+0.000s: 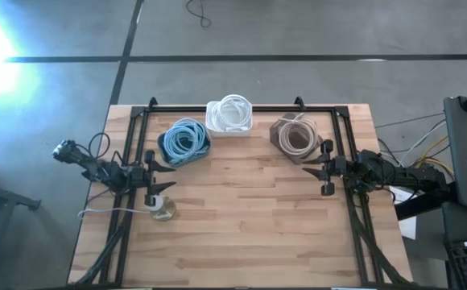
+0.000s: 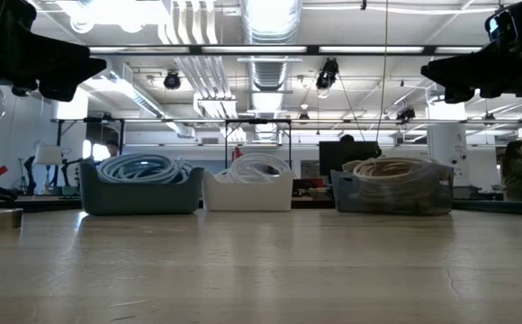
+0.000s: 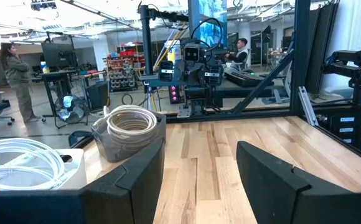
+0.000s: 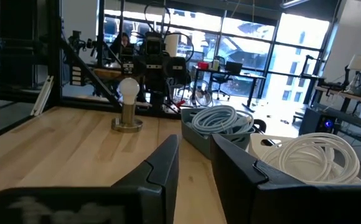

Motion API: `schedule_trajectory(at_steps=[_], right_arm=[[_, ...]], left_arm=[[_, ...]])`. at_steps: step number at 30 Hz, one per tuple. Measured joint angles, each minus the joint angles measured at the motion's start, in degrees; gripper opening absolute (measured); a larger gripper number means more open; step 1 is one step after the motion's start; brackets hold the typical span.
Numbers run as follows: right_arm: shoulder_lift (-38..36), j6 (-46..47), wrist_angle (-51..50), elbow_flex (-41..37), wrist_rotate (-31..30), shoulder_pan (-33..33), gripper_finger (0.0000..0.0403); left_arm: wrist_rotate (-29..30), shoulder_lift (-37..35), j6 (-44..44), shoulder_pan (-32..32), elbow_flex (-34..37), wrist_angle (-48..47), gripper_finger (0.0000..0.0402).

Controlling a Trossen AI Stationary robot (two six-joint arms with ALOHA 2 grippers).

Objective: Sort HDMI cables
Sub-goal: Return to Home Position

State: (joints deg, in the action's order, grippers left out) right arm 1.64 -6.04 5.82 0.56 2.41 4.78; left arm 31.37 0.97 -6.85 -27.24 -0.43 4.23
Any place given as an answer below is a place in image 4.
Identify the black computer tower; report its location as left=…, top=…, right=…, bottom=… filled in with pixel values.
left=298, top=107, right=340, bottom=136

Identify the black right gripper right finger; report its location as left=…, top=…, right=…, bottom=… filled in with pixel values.
left=210, top=133, right=361, bottom=224

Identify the wooden workbench with equipment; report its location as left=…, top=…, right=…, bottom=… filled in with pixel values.
left=314, top=83, right=361, bottom=167

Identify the black office desk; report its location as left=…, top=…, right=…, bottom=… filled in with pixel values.
left=192, top=67, right=267, bottom=113

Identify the black curved chair armrest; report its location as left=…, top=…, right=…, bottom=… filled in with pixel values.
left=253, top=119, right=267, bottom=133

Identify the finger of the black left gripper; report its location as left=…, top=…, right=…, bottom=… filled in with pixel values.
left=120, top=58, right=138, bottom=77
left=165, top=57, right=188, bottom=78

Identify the light bulb lamp brass base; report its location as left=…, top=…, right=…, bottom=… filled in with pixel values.
left=111, top=77, right=144, bottom=134

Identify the wooden background table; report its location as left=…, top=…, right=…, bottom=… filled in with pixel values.
left=91, top=67, right=128, bottom=80

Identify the teal plastic bin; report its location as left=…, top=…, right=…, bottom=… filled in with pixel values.
left=180, top=107, right=256, bottom=160

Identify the person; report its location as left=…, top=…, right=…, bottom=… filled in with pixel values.
left=110, top=32, right=131, bottom=60

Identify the white plastic bin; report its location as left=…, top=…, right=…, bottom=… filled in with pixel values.
left=248, top=133, right=361, bottom=185

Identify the white HDMI cable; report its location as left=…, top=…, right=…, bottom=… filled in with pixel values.
left=272, top=132, right=361, bottom=183

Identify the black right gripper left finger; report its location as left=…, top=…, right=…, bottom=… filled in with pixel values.
left=0, top=134, right=181, bottom=224

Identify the black laptop on desk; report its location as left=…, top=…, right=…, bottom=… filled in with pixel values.
left=224, top=61, right=243, bottom=75

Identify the black office chair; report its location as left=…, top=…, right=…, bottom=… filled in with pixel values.
left=211, top=55, right=231, bottom=101

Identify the round floor fan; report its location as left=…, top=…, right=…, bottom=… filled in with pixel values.
left=192, top=80, right=214, bottom=108

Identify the white metal profile bar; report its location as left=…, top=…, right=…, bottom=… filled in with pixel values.
left=30, top=75, right=55, bottom=117

